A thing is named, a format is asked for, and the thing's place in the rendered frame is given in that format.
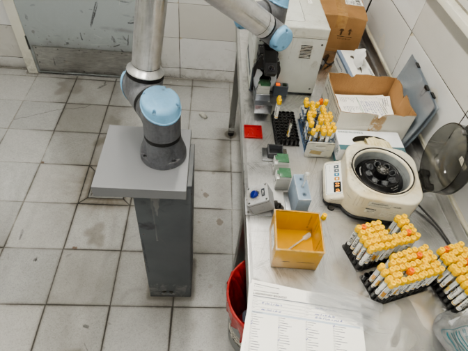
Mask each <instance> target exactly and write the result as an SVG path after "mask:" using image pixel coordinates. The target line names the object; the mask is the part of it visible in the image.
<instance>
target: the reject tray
mask: <svg viewBox="0 0 468 351"><path fill-rule="evenodd" d="M244 137H245V138H248V139H263V133H262V126H261V125H244Z"/></svg>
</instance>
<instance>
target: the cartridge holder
mask: <svg viewBox="0 0 468 351"><path fill-rule="evenodd" d="M277 153H281V154H287V150H286V149H283V145H278V144H268V145H267V147H266V148H262V160H264V161H273V159H274V156H275V155H277Z"/></svg>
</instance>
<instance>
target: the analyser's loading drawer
mask: <svg viewBox="0 0 468 351"><path fill-rule="evenodd" d="M252 84H253V100H254V113H255V114H271V112H272V105H271V102H270V94H257V93H256V89H257V88H255V86H254V78H253V79H252Z"/></svg>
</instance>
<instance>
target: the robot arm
mask: <svg viewBox="0 0 468 351"><path fill-rule="evenodd" d="M204 1H206V2H207V3H209V4H210V5H211V6H213V7H214V8H216V9H217V10H219V11H220V12H222V13H223V14H225V15H226V16H227V17H229V18H231V19H232V20H233V21H234V23H235V25H236V27H237V28H238V29H246V30H248V31H250V32H251V33H253V34H254V35H255V36H257V37H258V38H260V39H261V40H262V41H263V42H264V44H263V45H258V52H257V60H256V62H255V63H254V65H253V84H254V86H255V88H257V87H258V82H259V81H260V77H261V76H262V74H263V70H264V75H265V76H266V77H270V85H271V86H270V89H271V88H272V87H273V86H274V85H275V83H276V80H277V79H278V77H279V74H280V71H281V68H280V61H279V58H278V55H279V53H278V52H280V51H283V50H285V49H286V48H287V47H288V46H289V45H290V43H291V42H292V39H293V33H292V31H291V30H290V29H289V28H288V26H287V25H285V21H286V15H287V12H288V5H289V0H261V1H254V0H204ZM167 3H168V0H135V10H134V33H133V45H132V61H131V62H129V63H128V64H127V66H126V70H125V71H123V73H122V75H121V77H120V87H121V89H122V92H123V95H124V96H125V97H126V98H127V100H128V101H129V102H130V104H131V105H132V107H133V108H134V110H135V111H136V113H137V114H138V116H139V118H140V119H141V121H142V123H143V134H144V138H143V141H142V144H141V148H140V153H141V159H142V161H143V163H144V164H145V165H146V166H148V167H150V168H152V169H156V170H161V171H165V170H170V169H174V168H176V167H178V166H180V165H181V164H182V163H183V162H184V160H185V158H186V156H187V149H186V145H185V142H184V141H183V139H182V137H181V111H182V107H181V103H180V98H179V97H178V94H177V93H176V92H175V91H174V90H172V89H171V88H166V87H165V86H163V81H164V69H163V68H162V67H161V66H160V63H161V57H162V45H163V39H164V27H165V21H166V9H167ZM260 46H261V47H260Z"/></svg>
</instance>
